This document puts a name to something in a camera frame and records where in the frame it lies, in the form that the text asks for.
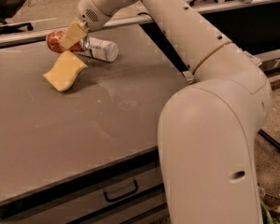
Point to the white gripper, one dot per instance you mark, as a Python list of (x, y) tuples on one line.
[(90, 12)]

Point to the red coke can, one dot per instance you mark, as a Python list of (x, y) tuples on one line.
[(54, 38)]

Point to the yellow sponge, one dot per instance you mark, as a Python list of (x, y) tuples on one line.
[(64, 72)]

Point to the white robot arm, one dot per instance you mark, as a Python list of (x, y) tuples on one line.
[(207, 130)]

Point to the clear plastic water bottle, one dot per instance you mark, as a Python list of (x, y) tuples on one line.
[(99, 49)]

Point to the grey drawer cabinet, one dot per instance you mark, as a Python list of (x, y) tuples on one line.
[(67, 187)]

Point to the green snack bag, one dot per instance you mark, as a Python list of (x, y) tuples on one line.
[(270, 208)]

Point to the black drawer handle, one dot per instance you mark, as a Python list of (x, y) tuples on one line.
[(121, 191)]

